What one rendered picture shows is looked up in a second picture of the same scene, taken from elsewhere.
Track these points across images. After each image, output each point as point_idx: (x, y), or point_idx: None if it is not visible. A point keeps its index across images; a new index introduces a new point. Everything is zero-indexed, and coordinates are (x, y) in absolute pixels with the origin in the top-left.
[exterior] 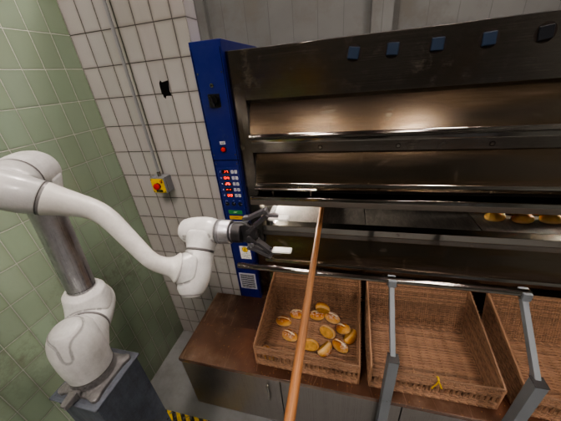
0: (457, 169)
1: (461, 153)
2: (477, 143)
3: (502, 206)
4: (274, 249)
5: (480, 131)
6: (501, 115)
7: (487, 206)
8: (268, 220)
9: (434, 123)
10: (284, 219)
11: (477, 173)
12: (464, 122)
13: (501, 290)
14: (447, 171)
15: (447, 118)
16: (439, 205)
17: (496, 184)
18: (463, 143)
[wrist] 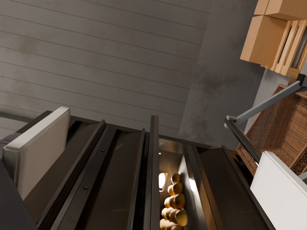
0: (111, 210)
1: (91, 211)
2: (81, 196)
3: (151, 163)
4: (306, 227)
5: (66, 185)
6: (56, 180)
7: (151, 169)
8: (18, 148)
9: (35, 219)
10: (53, 112)
11: (118, 197)
12: (49, 198)
13: (232, 125)
14: (111, 217)
15: (36, 210)
16: (151, 197)
17: (132, 185)
18: (77, 204)
